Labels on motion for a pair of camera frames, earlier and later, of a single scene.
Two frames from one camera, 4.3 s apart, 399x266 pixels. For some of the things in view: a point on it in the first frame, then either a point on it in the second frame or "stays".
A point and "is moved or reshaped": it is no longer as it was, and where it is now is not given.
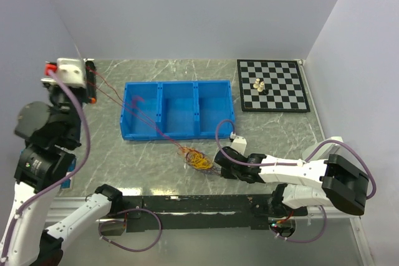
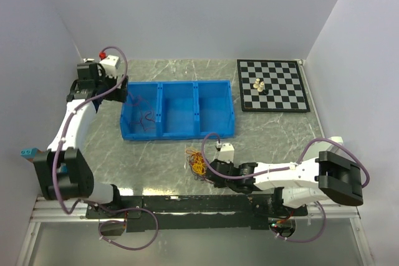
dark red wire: x=131 y=107 -> x=141 y=112
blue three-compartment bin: x=173 y=109 stays
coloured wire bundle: x=197 y=158 is moved or reshaped
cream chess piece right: x=260 y=89 stays
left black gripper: x=52 y=88 -> x=118 y=95
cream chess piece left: x=256 y=85 stays
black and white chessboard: x=283 y=80 stays
